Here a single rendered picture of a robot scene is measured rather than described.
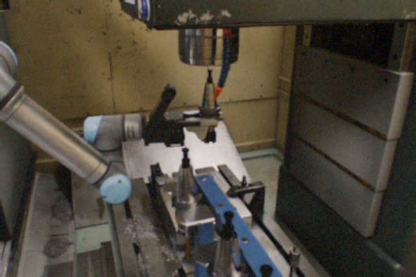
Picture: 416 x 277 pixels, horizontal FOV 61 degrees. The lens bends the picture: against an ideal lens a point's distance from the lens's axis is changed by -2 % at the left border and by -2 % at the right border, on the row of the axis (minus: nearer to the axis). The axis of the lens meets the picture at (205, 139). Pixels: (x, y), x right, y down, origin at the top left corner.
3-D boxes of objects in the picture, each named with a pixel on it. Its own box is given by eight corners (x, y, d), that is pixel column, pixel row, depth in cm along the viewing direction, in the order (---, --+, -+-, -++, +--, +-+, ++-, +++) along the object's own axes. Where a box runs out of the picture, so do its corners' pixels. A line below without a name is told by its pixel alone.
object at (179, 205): (207, 209, 72) (207, 198, 71) (179, 218, 69) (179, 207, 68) (193, 194, 77) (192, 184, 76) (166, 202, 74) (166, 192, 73)
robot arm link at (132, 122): (125, 110, 101) (123, 120, 94) (142, 110, 102) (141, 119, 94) (128, 135, 104) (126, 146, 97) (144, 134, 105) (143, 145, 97)
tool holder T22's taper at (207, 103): (218, 108, 98) (219, 84, 96) (202, 109, 98) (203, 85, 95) (215, 103, 102) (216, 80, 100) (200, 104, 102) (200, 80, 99)
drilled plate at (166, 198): (177, 244, 101) (176, 230, 99) (156, 192, 126) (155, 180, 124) (250, 228, 108) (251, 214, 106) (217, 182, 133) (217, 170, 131)
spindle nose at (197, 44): (244, 66, 88) (246, 15, 84) (179, 67, 87) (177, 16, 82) (233, 54, 103) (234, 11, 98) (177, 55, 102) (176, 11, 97)
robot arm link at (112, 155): (101, 193, 97) (95, 157, 93) (98, 174, 107) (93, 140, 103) (129, 188, 100) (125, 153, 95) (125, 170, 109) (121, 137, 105)
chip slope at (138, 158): (75, 254, 143) (65, 199, 132) (75, 177, 201) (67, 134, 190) (273, 213, 169) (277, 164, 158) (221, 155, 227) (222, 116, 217)
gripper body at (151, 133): (184, 136, 107) (143, 138, 105) (183, 108, 103) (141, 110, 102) (186, 146, 100) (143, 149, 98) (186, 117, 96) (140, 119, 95)
